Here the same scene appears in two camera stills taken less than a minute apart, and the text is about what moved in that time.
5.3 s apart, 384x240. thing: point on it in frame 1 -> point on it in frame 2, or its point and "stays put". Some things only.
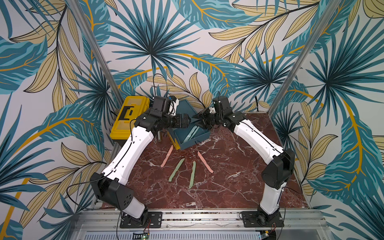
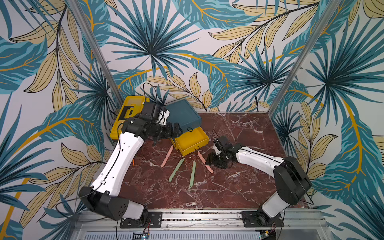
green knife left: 178,166 stays put
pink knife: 167,156 stays put
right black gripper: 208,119 -> 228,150
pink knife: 208,167 stays put
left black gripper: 179,123 -> 170,134
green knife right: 192,175 stays put
